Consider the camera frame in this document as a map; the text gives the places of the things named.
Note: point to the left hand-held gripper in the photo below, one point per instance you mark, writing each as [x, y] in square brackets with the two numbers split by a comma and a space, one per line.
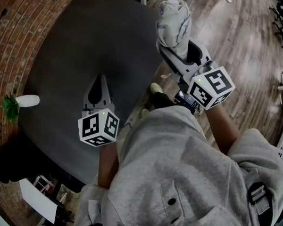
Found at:
[96, 126]

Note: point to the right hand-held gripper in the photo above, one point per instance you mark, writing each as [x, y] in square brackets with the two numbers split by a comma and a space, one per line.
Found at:
[212, 88]

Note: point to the grey umbrella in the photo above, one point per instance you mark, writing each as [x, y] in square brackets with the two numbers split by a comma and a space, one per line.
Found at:
[173, 25]

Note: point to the person's left forearm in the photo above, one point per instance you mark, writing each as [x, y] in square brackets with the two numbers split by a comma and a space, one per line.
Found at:
[108, 166]

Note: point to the person's right forearm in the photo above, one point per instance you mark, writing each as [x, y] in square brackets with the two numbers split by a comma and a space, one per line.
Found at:
[222, 131]

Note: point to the black device with screen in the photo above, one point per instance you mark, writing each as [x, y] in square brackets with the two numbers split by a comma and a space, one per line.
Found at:
[186, 100]

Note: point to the person's pale shoe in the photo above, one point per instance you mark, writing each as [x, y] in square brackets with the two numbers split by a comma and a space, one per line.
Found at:
[156, 88]
[144, 112]

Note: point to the person's dark trouser leg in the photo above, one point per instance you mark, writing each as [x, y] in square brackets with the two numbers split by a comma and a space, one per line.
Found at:
[161, 101]

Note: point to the white vase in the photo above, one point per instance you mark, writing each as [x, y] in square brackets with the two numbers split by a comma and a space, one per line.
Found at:
[28, 101]

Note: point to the green plant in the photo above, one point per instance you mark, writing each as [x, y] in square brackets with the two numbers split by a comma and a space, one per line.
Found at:
[10, 107]

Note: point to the black office chair base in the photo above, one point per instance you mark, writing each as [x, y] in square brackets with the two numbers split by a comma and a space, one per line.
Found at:
[281, 15]

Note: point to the white stool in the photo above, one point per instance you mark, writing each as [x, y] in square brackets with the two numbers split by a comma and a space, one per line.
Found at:
[44, 183]

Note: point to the black chair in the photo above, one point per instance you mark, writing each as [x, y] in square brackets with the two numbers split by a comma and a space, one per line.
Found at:
[16, 159]

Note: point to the person's grey sweatshirt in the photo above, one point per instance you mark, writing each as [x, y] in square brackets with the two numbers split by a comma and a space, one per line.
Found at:
[174, 168]

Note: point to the white board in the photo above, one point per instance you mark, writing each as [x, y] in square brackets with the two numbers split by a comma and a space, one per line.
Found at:
[39, 201]

